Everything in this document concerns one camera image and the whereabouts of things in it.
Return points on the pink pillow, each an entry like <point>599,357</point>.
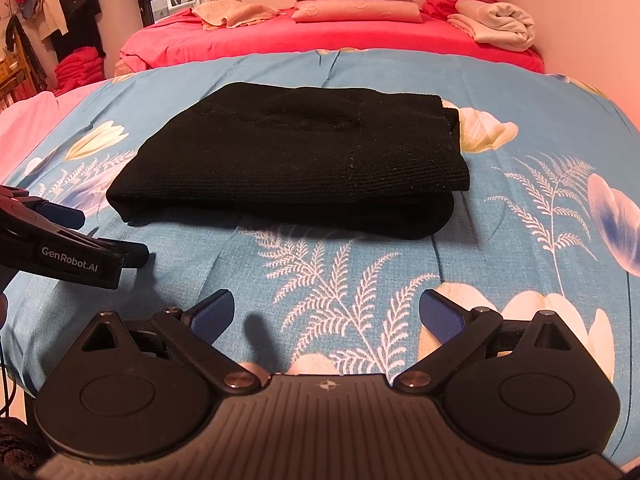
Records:
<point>355,11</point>

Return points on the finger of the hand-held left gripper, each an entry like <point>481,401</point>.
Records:
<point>132,255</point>
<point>60,217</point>

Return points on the stack of red cloths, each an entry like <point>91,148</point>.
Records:
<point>80,70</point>

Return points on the hanging white garment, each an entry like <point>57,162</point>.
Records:
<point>52,10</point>

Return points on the pink bed sheet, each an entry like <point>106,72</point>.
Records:
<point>30,120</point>

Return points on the red bed sheet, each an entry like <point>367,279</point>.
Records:
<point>325,35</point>

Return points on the blue floral blanket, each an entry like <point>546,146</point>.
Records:
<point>200,245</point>

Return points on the hanging black garment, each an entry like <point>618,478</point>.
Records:
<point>80,5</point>

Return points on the cream folded blanket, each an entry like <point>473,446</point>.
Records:
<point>500,25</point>

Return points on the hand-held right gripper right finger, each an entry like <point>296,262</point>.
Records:
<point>440,312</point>

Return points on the black pants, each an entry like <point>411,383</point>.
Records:
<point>280,150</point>

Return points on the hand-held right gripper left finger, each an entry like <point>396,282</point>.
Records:
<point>212,312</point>

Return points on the wooden furniture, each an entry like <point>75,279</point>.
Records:
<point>12,80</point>

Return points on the person's left hand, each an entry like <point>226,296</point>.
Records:
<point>2,310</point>

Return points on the beige towel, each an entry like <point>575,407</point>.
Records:
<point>230,14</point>

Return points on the dark cloth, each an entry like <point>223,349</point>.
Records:
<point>20,450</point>

